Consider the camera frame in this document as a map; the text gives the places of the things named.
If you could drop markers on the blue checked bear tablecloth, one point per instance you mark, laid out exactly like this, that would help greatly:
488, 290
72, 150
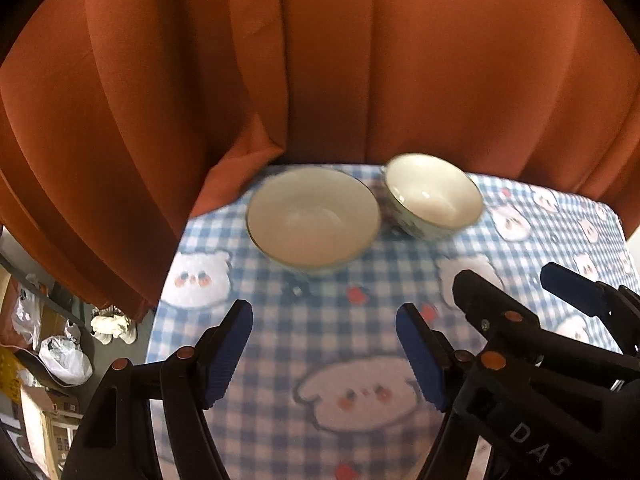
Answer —
325, 320

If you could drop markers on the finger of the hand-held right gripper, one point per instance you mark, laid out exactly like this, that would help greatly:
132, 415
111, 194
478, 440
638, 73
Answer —
490, 305
570, 282

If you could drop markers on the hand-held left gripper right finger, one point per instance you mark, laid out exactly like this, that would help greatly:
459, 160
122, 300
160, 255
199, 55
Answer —
420, 360

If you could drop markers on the orange curtain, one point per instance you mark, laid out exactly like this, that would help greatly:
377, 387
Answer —
300, 60

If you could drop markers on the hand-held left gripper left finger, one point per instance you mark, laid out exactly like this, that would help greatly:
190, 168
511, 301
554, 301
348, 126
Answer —
227, 355

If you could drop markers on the cardboard box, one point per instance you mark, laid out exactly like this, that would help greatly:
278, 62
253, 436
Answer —
50, 425

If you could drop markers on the white plastic bag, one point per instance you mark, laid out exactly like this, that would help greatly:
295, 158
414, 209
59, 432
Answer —
25, 315
65, 357

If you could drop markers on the floral ceramic bowl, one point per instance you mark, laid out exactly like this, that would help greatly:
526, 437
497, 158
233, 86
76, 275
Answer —
310, 220
430, 195

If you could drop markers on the yellow bag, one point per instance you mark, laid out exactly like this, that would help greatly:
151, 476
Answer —
7, 375

